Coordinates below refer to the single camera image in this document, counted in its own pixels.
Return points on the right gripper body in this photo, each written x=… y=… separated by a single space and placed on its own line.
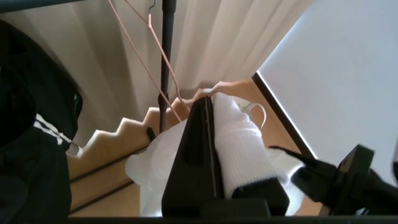
x=351 y=186

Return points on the pink clothes hanger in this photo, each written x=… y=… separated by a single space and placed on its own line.
x=149 y=21

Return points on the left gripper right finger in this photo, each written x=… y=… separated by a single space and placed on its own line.
x=264 y=196

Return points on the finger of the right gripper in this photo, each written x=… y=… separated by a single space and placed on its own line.
x=311 y=160
x=317 y=185

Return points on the black shorts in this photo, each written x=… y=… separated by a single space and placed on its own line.
x=31 y=171

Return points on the white laundry basket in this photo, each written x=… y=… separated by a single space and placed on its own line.
x=264 y=115

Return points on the beige curtain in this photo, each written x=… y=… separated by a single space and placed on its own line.
x=217 y=37

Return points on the black clothes rack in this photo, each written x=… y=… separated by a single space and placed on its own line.
x=168 y=46

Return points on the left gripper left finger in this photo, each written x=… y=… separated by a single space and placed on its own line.
x=192 y=174

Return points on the white garment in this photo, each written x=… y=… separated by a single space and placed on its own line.
x=242 y=149

